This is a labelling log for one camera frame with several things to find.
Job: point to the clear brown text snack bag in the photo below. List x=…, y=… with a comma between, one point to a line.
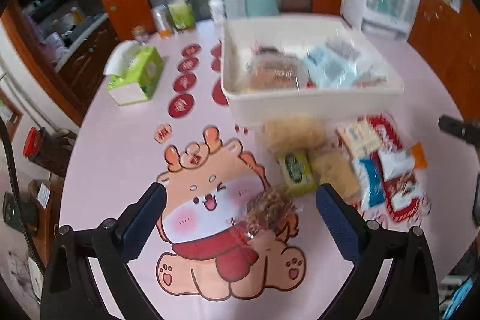
x=267, y=72

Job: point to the clear bag rice crisp snack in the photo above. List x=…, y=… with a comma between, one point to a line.
x=289, y=134

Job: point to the blue white snack packet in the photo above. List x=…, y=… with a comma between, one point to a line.
x=370, y=180

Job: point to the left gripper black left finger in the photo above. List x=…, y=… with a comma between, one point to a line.
x=70, y=290

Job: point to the small white pill bottle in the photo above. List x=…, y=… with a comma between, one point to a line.
x=216, y=8

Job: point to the green tissue box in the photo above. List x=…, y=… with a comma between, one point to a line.
x=133, y=72

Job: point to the orange capped small jar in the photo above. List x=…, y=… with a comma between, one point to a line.
x=162, y=21

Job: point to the clear bottle green label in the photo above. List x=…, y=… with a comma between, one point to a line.
x=182, y=14

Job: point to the small green snack packet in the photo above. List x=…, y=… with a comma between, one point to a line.
x=297, y=173

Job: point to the red stool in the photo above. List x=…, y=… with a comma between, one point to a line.
x=32, y=142

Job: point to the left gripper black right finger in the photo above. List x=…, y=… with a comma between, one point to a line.
x=410, y=290

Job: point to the dark chocolate snack packet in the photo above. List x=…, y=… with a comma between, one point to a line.
x=266, y=51

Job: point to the red white chip bag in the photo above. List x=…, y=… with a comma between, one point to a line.
x=402, y=191

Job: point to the wooden wall cabinet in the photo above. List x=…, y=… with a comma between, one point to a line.
x=446, y=35

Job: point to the white orange snack stick packet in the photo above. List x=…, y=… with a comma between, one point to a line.
x=398, y=163

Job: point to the white squeeze bottle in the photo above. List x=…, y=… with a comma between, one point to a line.
x=235, y=9

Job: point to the pink cartoon tablecloth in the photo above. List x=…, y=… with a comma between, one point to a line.
x=116, y=158

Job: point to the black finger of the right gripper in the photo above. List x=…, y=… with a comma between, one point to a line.
x=466, y=131

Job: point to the brown nut cluster packet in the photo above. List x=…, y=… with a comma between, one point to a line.
x=267, y=211

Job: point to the beige labelled cracker packet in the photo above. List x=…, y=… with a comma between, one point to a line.
x=360, y=138

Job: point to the light blue snack packet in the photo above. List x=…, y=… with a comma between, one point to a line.
x=337, y=63

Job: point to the white plastic storage bin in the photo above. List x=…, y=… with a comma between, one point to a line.
x=296, y=34

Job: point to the tiny glass jar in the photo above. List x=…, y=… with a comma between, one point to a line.
x=140, y=35

